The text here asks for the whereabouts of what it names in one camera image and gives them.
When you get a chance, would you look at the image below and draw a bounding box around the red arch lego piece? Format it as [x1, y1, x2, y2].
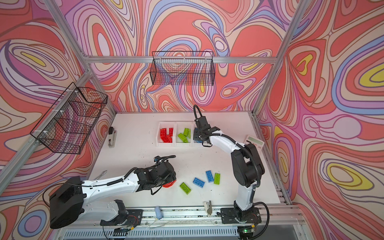
[163, 180, 176, 188]

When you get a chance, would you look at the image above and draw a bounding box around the green lego brick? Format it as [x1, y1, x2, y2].
[214, 173, 221, 185]
[178, 133, 189, 143]
[180, 182, 192, 195]
[183, 128, 191, 138]

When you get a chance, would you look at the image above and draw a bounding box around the blue lego brick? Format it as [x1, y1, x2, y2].
[206, 171, 214, 183]
[193, 178, 205, 188]

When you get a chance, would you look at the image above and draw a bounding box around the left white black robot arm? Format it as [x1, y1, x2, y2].
[49, 155, 177, 229]

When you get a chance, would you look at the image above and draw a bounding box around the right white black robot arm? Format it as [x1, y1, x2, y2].
[194, 105, 265, 223]

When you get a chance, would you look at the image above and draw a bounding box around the white three-compartment bin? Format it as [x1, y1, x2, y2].
[156, 122, 202, 147]

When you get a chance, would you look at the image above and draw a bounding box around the silver pen on table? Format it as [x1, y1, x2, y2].
[94, 170, 108, 181]

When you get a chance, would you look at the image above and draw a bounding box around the white pink calculator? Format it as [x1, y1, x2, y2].
[245, 135, 265, 150]

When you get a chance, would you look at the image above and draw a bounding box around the white black remote device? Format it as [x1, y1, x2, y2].
[108, 127, 117, 148]

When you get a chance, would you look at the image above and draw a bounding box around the light blue cylinder on rail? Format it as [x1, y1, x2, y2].
[155, 206, 164, 220]

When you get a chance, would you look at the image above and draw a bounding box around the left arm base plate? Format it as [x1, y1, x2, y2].
[100, 209, 144, 227]

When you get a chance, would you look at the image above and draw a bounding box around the beige clip on rail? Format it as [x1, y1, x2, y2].
[203, 201, 213, 216]

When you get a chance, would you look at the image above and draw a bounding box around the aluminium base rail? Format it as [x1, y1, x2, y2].
[69, 204, 306, 229]

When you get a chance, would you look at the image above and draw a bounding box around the black wire basket back wall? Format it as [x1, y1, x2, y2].
[150, 51, 216, 86]

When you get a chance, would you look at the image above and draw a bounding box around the black wire basket wall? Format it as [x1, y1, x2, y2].
[150, 51, 216, 86]
[30, 83, 108, 155]

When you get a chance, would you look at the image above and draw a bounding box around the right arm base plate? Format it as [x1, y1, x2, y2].
[217, 207, 262, 225]

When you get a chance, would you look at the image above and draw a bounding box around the black wire basket left wall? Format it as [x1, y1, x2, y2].
[30, 83, 108, 155]

